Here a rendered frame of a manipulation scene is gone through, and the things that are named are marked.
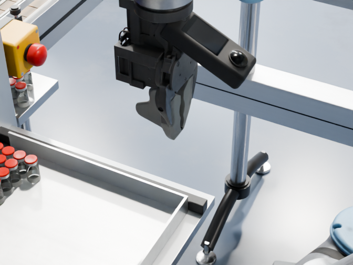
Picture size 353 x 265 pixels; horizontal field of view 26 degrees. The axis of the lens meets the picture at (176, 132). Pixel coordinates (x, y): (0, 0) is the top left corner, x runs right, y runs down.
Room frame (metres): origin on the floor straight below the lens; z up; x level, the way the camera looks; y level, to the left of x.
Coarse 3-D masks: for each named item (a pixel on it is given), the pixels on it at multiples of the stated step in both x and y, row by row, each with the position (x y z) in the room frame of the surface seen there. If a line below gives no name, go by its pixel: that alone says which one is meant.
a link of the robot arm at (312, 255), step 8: (312, 256) 0.65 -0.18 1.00; (320, 256) 0.64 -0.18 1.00; (328, 256) 0.64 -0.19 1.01; (352, 256) 0.54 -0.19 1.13; (296, 264) 0.64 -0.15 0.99; (304, 264) 0.59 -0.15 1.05; (312, 264) 0.59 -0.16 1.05; (320, 264) 0.59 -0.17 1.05; (328, 264) 0.59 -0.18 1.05; (336, 264) 0.55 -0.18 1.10; (344, 264) 0.53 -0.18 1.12; (352, 264) 0.52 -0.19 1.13
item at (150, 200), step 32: (64, 160) 0.94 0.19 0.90; (32, 192) 0.88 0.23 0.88; (64, 192) 0.88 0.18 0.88; (96, 192) 0.88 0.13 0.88; (128, 192) 0.88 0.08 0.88; (160, 192) 0.85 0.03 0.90; (0, 224) 0.81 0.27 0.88; (32, 224) 0.81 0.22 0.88; (64, 224) 0.81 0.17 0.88; (96, 224) 0.81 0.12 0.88; (128, 224) 0.81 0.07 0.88; (160, 224) 0.81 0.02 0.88; (0, 256) 0.74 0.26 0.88; (32, 256) 0.74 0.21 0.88; (64, 256) 0.74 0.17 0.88; (96, 256) 0.74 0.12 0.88; (128, 256) 0.74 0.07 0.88
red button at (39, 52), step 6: (30, 48) 1.10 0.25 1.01; (36, 48) 1.09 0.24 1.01; (42, 48) 1.10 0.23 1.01; (30, 54) 1.09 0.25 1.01; (36, 54) 1.09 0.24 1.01; (42, 54) 1.09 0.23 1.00; (30, 60) 1.08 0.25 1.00; (36, 60) 1.08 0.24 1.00; (42, 60) 1.09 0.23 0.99; (36, 66) 1.09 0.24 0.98
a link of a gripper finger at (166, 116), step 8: (168, 80) 0.75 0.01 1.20; (160, 88) 0.74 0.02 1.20; (168, 88) 0.74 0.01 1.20; (160, 96) 0.74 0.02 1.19; (168, 96) 0.74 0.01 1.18; (160, 104) 0.74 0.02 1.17; (168, 104) 0.74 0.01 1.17; (160, 112) 0.74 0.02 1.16; (168, 112) 0.74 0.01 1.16; (168, 120) 0.74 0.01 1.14
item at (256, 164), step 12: (264, 156) 1.85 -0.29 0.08; (252, 168) 1.74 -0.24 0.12; (264, 168) 1.86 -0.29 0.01; (228, 180) 1.67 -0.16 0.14; (228, 192) 1.63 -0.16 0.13; (240, 192) 1.64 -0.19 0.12; (228, 204) 1.59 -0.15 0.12; (216, 216) 1.55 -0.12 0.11; (228, 216) 1.56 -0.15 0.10; (216, 228) 1.52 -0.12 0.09; (204, 240) 1.49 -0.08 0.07; (216, 240) 1.49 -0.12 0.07; (204, 252) 1.47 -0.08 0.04; (204, 264) 1.45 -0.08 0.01
